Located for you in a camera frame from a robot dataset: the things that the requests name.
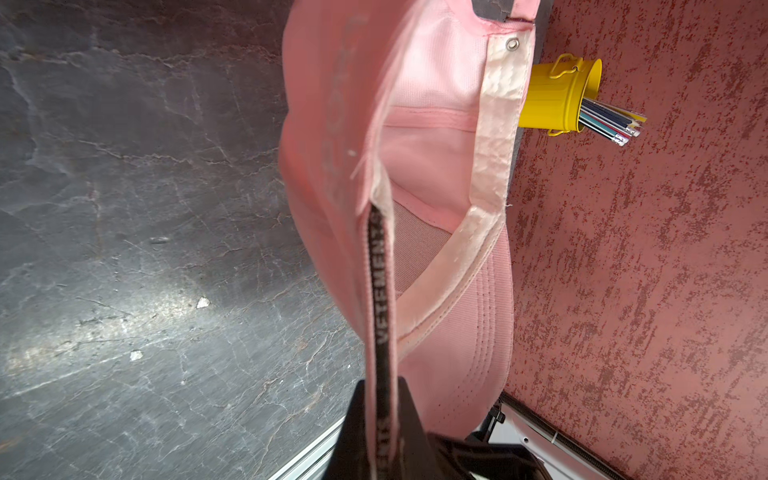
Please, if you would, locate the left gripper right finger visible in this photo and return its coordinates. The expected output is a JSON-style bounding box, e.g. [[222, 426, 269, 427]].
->
[[392, 377, 443, 480]]

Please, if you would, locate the aluminium front rail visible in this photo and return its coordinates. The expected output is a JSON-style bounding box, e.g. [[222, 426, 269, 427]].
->
[[270, 418, 344, 480]]

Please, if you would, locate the pink baseball cap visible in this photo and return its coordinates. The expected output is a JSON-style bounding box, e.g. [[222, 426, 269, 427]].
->
[[277, 0, 541, 442]]

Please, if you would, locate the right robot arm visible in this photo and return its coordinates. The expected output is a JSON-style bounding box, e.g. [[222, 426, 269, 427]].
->
[[453, 393, 626, 480]]

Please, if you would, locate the yellow pencil cup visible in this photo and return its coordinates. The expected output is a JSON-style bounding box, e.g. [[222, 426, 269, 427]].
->
[[519, 53, 603, 136]]

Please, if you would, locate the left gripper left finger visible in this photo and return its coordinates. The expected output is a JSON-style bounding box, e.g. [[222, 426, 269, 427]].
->
[[322, 380, 371, 480]]

